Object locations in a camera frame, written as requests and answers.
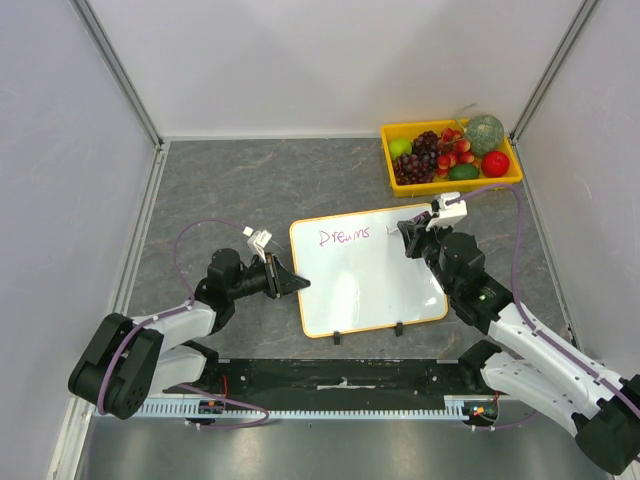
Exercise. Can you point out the green apple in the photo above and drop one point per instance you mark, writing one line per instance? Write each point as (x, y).
(400, 146)

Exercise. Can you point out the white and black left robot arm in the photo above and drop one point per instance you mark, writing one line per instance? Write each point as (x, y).
(129, 358)

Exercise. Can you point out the dark red grape bunch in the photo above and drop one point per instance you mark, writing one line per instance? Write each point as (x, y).
(426, 143)

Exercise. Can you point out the light blue slotted cable duct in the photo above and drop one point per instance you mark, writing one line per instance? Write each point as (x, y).
(193, 407)

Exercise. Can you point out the yellow plastic fruit tray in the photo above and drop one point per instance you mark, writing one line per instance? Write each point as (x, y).
(410, 130)

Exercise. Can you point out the left aluminium floor rail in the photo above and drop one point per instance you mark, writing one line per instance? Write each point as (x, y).
(122, 294)

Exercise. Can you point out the dark purple grape bunch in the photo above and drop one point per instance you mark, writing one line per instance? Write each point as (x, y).
(410, 169)

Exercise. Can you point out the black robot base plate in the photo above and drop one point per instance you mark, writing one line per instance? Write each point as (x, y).
(341, 384)

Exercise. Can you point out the white marker with purple cap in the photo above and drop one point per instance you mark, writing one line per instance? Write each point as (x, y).
(421, 220)

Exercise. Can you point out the red cherry cluster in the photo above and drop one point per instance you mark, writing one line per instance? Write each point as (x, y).
(454, 150)

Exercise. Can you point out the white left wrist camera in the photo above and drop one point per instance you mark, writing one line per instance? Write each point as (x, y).
(257, 241)

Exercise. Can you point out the green netted melon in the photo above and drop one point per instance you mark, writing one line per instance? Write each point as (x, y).
(485, 133)

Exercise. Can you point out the red apple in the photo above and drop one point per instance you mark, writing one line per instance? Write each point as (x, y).
(495, 164)

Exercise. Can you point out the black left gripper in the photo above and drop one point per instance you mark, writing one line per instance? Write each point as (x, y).
(280, 281)

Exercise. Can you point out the orange framed whiteboard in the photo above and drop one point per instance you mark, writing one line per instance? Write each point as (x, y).
(360, 278)

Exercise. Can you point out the aluminium frame post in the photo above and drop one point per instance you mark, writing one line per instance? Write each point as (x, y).
(101, 41)
(562, 52)

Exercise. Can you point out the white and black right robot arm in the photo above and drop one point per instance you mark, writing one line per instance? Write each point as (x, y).
(524, 358)

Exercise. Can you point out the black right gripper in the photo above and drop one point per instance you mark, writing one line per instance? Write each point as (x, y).
(420, 240)

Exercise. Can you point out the right aluminium frame post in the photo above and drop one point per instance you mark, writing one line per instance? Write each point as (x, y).
(562, 52)

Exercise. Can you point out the left aluminium frame post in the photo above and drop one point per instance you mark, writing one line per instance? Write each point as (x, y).
(101, 41)

